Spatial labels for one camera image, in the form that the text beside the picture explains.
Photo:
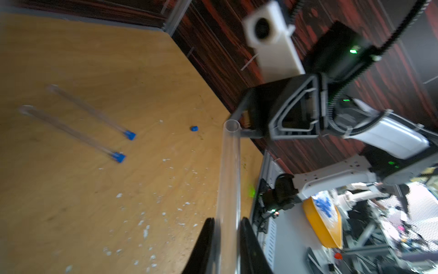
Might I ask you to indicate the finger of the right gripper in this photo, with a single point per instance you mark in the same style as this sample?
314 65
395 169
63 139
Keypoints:
246 116
295 113

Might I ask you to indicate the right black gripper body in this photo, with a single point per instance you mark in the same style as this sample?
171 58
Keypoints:
269 92

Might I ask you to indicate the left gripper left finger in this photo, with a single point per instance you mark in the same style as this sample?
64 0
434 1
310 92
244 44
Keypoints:
200 260

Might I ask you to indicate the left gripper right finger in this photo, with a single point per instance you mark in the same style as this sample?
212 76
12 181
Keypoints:
252 259

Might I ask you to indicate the clear glass test tube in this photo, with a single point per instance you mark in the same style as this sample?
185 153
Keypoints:
86 107

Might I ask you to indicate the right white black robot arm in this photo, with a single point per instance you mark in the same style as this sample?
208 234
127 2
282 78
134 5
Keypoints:
395 150

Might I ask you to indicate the yellow container outside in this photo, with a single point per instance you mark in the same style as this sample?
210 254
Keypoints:
325 219

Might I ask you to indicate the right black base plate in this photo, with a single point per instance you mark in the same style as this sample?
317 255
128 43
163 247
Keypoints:
260 215

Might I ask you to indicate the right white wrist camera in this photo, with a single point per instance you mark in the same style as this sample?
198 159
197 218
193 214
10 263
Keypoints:
270 36

